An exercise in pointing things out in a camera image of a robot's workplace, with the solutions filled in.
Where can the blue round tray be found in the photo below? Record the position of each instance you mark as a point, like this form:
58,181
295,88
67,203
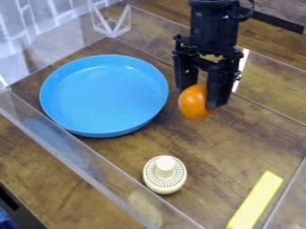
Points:
105,95

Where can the yellow rectangular block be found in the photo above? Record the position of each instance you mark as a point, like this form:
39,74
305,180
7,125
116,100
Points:
256,202

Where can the clear acrylic enclosure wall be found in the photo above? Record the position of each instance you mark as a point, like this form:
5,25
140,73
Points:
82,183

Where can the orange ball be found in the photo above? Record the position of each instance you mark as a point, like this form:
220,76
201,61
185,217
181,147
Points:
192,102

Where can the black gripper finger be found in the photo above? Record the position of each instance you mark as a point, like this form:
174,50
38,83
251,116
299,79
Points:
186,73
220,85

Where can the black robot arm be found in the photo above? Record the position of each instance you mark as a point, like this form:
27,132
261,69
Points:
213,3

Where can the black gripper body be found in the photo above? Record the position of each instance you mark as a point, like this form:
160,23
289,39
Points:
214,24

